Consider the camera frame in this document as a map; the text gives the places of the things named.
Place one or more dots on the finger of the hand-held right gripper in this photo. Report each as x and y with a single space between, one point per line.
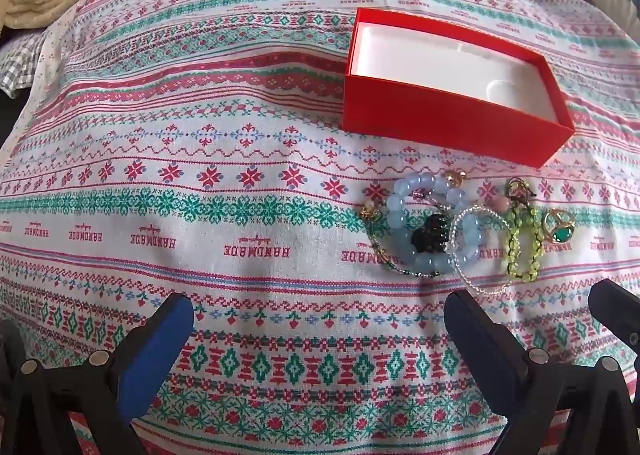
617 307

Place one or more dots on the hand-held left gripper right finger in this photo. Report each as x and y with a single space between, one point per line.
480 335

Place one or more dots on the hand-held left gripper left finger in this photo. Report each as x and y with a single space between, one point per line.
150 360

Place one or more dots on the black hair claw clip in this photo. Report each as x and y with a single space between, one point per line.
432 232

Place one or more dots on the pink bead charm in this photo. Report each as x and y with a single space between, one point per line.
500 205

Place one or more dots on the gold flower charm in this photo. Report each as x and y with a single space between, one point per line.
455 178

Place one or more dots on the red cardboard box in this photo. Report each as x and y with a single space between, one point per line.
450 125

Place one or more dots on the patterned woven cloth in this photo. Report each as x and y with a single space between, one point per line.
200 135

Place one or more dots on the grey checked cloth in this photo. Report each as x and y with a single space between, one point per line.
17 60

